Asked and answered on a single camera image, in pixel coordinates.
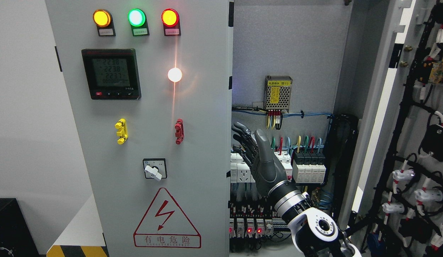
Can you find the lower relay terminal row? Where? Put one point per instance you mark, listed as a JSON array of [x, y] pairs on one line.
[[252, 223]]

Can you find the red electric hazard sign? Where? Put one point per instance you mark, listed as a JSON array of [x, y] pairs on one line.
[[166, 225]]

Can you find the green indicator lamp left door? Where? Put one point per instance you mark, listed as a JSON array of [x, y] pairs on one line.
[[138, 22]]

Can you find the perforated metal power supply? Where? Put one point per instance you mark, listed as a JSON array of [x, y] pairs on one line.
[[277, 92]]

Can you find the brass terminal bar right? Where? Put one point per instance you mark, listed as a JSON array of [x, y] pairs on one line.
[[315, 199]]

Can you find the white breaker and socket row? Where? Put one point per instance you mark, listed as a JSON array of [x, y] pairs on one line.
[[240, 171]]

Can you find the yellow terminal block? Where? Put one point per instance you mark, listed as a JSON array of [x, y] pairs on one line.
[[122, 132]]

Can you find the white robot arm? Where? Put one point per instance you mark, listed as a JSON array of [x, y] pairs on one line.
[[314, 233]]

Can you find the grey cabinet door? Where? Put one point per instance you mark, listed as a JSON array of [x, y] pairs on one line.
[[197, 167], [391, 199]]

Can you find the white rotary selector switch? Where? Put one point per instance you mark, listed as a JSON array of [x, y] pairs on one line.
[[155, 168]]

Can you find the white glowing lamp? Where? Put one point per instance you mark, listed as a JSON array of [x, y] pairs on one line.
[[175, 74]]

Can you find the yellow indicator lamp left door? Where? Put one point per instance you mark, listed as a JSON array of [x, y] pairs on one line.
[[104, 22]]

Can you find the black surge protector modules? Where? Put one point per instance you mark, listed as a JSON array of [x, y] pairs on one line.
[[308, 169]]

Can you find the red indicator lamp left door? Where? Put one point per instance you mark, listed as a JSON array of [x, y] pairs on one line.
[[171, 22]]

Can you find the black digital power meter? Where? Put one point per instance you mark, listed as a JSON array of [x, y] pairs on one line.
[[112, 74]]

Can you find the red terminal block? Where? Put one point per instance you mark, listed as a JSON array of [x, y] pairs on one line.
[[179, 131]]

